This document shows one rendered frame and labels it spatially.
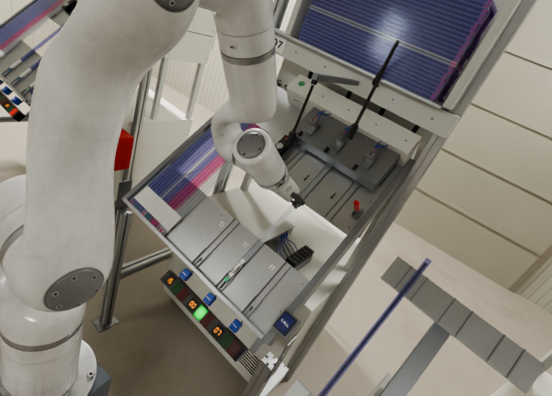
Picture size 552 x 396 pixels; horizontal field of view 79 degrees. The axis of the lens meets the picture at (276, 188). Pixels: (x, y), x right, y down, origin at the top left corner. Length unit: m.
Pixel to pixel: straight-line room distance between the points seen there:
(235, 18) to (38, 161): 0.31
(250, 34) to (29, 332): 0.55
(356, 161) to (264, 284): 0.47
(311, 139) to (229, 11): 0.68
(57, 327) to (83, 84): 0.39
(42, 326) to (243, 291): 0.53
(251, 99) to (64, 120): 0.28
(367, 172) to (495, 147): 2.54
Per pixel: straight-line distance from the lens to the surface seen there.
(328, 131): 1.14
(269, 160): 0.69
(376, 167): 1.07
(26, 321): 0.65
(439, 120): 1.10
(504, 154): 3.54
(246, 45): 0.54
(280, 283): 0.99
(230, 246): 1.06
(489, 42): 1.06
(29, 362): 0.72
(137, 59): 0.41
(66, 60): 0.42
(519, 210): 3.67
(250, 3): 0.51
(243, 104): 0.60
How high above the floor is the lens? 1.46
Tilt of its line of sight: 27 degrees down
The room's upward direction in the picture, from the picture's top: 23 degrees clockwise
